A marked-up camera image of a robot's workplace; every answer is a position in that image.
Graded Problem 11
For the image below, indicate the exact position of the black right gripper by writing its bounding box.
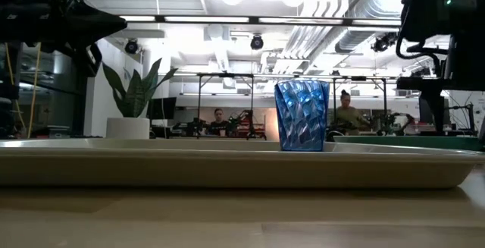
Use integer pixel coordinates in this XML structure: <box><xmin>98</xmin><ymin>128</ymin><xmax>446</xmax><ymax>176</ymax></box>
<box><xmin>396</xmin><ymin>31</ymin><xmax>485</xmax><ymax>135</ymax></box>

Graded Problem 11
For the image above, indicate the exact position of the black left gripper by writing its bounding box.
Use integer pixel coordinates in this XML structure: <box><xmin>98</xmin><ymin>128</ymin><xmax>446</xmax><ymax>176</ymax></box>
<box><xmin>37</xmin><ymin>0</ymin><xmax>128</xmax><ymax>54</ymax></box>

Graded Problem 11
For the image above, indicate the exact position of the blue faceted plastic cup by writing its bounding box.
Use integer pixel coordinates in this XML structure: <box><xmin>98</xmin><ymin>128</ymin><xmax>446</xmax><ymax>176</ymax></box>
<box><xmin>274</xmin><ymin>79</ymin><xmax>330</xmax><ymax>152</ymax></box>

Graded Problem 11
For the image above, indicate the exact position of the beige plastic tray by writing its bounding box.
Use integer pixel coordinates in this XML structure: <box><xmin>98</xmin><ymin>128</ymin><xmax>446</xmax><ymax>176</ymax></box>
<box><xmin>0</xmin><ymin>137</ymin><xmax>485</xmax><ymax>189</ymax></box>

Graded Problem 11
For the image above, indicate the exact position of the black computer monitor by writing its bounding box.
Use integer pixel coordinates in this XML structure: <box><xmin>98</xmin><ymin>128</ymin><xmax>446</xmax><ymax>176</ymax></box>
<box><xmin>147</xmin><ymin>96</ymin><xmax>177</xmax><ymax>121</ymax></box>
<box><xmin>418</xmin><ymin>96</ymin><xmax>436</xmax><ymax>126</ymax></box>

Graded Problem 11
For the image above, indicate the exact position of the green snake plant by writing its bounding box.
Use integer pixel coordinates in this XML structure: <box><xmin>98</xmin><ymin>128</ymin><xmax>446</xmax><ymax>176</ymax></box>
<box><xmin>102</xmin><ymin>58</ymin><xmax>178</xmax><ymax>119</ymax></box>

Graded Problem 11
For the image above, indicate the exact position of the person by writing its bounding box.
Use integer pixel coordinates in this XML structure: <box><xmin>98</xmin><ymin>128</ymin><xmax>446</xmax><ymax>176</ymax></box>
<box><xmin>208</xmin><ymin>107</ymin><xmax>230</xmax><ymax>137</ymax></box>
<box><xmin>329</xmin><ymin>89</ymin><xmax>371</xmax><ymax>137</ymax></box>

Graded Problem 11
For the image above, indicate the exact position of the white plant pot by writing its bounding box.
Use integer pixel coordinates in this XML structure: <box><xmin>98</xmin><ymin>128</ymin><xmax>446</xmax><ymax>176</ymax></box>
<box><xmin>105</xmin><ymin>117</ymin><xmax>151</xmax><ymax>140</ymax></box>

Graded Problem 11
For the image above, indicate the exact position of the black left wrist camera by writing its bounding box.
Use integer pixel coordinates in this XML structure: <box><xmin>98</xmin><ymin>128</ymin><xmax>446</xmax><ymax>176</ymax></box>
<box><xmin>77</xmin><ymin>42</ymin><xmax>103</xmax><ymax>77</ymax></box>

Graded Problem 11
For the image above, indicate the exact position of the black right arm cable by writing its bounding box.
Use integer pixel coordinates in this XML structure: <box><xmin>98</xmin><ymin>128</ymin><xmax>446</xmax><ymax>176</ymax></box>
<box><xmin>395</xmin><ymin>30</ymin><xmax>449</xmax><ymax>61</ymax></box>

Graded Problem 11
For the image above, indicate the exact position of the black background workstation frame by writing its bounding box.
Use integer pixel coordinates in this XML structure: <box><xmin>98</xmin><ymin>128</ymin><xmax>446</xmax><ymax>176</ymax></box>
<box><xmin>196</xmin><ymin>72</ymin><xmax>255</xmax><ymax>140</ymax></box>
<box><xmin>332</xmin><ymin>75</ymin><xmax>388</xmax><ymax>127</ymax></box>

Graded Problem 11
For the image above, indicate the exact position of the yellow cable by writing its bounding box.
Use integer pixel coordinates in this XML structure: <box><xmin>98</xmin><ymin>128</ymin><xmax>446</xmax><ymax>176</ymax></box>
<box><xmin>4</xmin><ymin>42</ymin><xmax>42</xmax><ymax>140</ymax></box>

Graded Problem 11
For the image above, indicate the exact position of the black overhead frame beam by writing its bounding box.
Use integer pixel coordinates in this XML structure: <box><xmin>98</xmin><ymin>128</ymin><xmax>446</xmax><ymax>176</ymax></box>
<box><xmin>117</xmin><ymin>14</ymin><xmax>402</xmax><ymax>27</ymax></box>

